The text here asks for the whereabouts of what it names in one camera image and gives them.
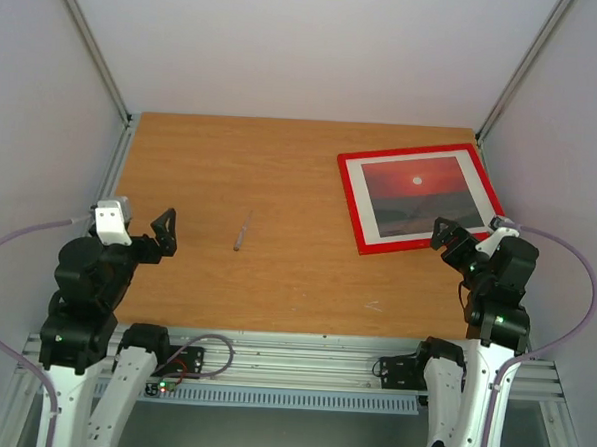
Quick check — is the red picture frame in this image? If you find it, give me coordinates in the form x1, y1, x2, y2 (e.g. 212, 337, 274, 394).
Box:
337, 143, 504, 255

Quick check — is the clear handled screwdriver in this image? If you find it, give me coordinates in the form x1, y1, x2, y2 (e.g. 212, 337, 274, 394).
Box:
233, 211, 253, 251

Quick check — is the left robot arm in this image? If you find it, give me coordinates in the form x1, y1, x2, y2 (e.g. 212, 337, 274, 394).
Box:
39, 200, 177, 447

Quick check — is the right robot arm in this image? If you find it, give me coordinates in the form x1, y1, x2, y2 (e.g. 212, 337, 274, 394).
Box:
416, 217, 539, 447

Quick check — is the sunset photo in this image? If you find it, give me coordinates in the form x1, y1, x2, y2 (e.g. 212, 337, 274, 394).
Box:
361, 156, 484, 238

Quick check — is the left controller board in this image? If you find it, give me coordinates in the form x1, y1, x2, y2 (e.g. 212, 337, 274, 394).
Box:
143, 381, 177, 397

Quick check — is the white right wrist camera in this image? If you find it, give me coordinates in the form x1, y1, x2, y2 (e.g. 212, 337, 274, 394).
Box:
475, 216, 520, 257

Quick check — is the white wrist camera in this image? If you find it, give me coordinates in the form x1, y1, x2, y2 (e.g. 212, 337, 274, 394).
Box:
89, 196, 132, 246
475, 216, 520, 257

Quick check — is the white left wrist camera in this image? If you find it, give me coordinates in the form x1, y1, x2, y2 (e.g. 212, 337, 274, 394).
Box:
89, 196, 132, 246

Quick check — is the left aluminium corner post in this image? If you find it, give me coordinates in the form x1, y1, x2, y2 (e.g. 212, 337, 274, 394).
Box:
63, 0, 132, 126

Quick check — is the aluminium corner post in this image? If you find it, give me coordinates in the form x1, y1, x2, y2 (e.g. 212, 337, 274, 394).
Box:
63, 0, 132, 126
475, 0, 578, 146

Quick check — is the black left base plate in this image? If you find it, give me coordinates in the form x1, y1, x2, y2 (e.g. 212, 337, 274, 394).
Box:
153, 346, 206, 378

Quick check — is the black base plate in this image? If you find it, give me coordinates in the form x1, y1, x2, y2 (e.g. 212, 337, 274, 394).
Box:
153, 346, 206, 378
371, 354, 427, 391

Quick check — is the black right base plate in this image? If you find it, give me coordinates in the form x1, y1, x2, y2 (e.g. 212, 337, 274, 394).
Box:
371, 354, 427, 391

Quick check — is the aluminium front rail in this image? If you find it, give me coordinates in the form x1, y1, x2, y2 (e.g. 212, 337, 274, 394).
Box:
15, 317, 567, 404

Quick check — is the slotted grey cable duct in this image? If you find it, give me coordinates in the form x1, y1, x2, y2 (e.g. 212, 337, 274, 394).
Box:
138, 383, 419, 416

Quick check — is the right aluminium corner post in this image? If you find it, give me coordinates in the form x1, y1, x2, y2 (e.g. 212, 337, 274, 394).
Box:
475, 0, 578, 146

